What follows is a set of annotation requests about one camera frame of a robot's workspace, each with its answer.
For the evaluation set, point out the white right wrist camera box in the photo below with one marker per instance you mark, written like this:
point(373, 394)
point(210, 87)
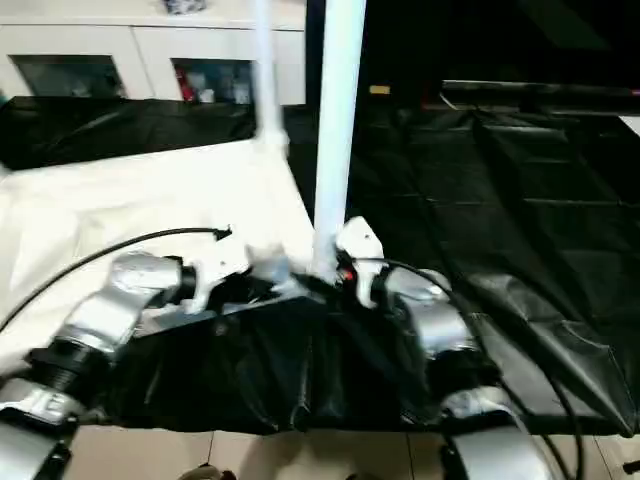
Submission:
point(360, 240)

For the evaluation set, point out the white plastic table top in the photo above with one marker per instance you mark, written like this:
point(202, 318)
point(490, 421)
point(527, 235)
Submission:
point(100, 210)

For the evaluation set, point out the long black metal bar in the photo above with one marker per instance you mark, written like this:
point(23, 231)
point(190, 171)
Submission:
point(540, 90)

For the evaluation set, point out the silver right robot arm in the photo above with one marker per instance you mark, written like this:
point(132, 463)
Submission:
point(440, 325)

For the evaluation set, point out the black work mat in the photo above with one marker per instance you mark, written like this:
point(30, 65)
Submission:
point(300, 370)

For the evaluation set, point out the red bottle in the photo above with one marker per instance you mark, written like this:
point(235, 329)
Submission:
point(186, 86)

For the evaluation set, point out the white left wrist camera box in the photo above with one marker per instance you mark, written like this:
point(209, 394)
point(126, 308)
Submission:
point(215, 270)

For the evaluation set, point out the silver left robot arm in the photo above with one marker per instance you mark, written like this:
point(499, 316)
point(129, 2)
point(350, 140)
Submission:
point(130, 280)

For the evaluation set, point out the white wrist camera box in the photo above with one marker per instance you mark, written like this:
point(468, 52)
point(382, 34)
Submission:
point(215, 270)
point(360, 240)

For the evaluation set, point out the white flat sheet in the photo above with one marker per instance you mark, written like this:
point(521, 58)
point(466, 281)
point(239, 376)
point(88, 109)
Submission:
point(632, 123)

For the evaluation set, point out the white cabinet with glass doors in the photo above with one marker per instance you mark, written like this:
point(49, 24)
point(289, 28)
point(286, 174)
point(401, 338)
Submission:
point(75, 40)

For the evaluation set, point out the dark robot body part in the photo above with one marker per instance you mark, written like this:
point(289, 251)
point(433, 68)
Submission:
point(207, 473)

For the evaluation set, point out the white jar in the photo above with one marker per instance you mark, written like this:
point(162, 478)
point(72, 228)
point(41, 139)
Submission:
point(241, 92)
point(206, 95)

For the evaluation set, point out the black floor stand leg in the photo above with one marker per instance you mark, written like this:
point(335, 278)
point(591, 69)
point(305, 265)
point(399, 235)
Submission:
point(631, 465)

